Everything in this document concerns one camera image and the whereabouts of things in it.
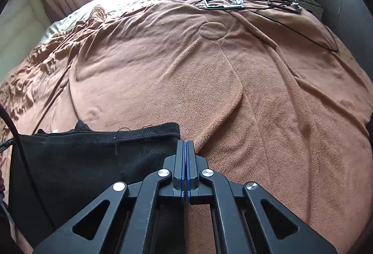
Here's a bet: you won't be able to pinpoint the thin black cable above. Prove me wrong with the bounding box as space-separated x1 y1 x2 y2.
193 0 339 53

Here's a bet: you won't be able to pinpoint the black mesh shorts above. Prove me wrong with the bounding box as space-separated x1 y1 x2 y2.
8 120 181 233

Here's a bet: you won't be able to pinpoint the brown fleece blanket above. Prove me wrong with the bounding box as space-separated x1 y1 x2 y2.
0 0 373 254

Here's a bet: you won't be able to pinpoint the thick black cable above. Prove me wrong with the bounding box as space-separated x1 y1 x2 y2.
0 104 57 231

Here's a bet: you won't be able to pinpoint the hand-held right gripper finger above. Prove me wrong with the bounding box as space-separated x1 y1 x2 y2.
186 140 339 254
33 140 187 254

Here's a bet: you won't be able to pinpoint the black frame device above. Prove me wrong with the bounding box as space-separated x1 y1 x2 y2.
266 0 303 14
203 0 245 10

